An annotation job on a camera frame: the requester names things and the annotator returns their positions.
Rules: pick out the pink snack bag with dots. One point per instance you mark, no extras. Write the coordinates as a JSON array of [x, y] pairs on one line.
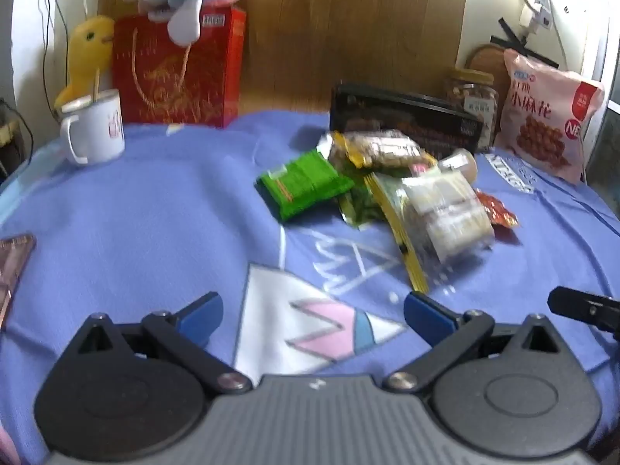
[[537, 121]]

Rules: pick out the dark green snack packet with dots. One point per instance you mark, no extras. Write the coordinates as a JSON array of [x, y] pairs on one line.
[[361, 206]]

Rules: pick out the pink flat card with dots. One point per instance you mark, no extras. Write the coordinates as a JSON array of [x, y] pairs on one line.
[[12, 266]]

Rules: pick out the clear jar of nuts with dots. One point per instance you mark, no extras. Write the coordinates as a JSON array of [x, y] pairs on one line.
[[472, 101]]

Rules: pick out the round wooden board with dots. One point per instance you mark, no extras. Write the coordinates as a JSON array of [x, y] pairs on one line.
[[487, 58]]

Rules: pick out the beige nut snack packet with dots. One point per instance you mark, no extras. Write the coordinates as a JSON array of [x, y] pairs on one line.
[[387, 147]]

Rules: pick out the black box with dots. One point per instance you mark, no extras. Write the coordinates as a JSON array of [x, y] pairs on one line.
[[397, 111]]

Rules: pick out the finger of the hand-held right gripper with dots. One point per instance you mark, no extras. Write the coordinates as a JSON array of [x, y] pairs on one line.
[[583, 307]]

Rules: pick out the red gift bag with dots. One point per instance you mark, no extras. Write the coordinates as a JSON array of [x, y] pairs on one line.
[[179, 82]]

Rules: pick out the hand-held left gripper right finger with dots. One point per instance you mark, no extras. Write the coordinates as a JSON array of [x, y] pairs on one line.
[[428, 318]]

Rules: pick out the yellow plush duck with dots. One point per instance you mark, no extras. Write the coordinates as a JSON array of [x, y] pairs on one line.
[[87, 53]]

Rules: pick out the white enamel mug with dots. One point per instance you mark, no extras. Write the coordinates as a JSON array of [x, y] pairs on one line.
[[97, 131]]

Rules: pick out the white power adapter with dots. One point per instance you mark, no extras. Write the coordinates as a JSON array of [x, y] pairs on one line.
[[535, 12]]

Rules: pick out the blue printed blanket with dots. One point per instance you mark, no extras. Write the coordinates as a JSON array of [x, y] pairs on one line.
[[160, 232]]

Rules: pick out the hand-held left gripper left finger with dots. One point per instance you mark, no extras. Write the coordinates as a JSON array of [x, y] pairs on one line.
[[202, 317]]

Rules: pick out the wooden panel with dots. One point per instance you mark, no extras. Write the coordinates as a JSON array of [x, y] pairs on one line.
[[348, 29]]

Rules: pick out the beige sausage snack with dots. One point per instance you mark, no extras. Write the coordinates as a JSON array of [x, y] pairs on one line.
[[462, 162]]

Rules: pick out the large clear yellow-edged snack packet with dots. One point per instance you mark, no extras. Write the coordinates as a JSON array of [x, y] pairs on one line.
[[450, 218]]

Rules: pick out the black tape strip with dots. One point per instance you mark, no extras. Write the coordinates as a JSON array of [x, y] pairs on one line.
[[525, 48]]

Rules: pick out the small red snack packet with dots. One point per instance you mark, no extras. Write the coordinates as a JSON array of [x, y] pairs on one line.
[[496, 210]]

